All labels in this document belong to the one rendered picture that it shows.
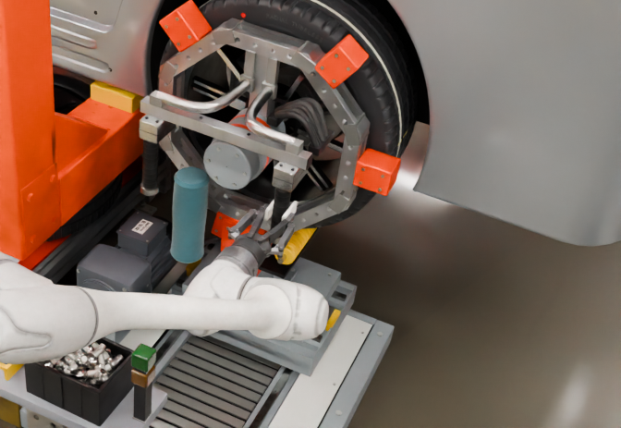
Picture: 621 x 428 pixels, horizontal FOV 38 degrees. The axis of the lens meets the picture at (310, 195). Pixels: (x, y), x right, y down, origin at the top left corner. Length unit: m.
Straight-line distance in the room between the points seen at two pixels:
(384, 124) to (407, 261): 1.18
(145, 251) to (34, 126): 0.57
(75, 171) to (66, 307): 1.12
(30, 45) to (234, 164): 0.52
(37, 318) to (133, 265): 1.24
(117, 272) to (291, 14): 0.85
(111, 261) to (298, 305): 0.94
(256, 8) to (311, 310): 0.81
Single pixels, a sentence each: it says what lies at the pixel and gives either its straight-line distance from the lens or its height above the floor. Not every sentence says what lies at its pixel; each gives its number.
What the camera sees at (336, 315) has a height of 0.18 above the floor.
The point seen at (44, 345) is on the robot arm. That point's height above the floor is 1.13.
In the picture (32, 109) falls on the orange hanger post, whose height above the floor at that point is 0.93.
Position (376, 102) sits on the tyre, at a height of 1.01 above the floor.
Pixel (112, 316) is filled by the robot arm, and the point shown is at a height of 1.06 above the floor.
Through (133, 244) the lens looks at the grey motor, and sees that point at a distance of 2.61.
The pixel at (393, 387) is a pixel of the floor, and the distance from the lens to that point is 2.87.
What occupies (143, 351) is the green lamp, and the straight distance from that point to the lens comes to 1.97.
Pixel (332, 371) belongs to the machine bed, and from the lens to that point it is 2.77.
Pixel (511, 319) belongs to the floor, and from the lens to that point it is 3.21.
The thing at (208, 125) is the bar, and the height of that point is 0.98.
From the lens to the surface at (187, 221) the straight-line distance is 2.34.
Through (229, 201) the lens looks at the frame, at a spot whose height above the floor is 0.62.
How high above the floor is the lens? 2.10
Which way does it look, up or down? 37 degrees down
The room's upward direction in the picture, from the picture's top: 9 degrees clockwise
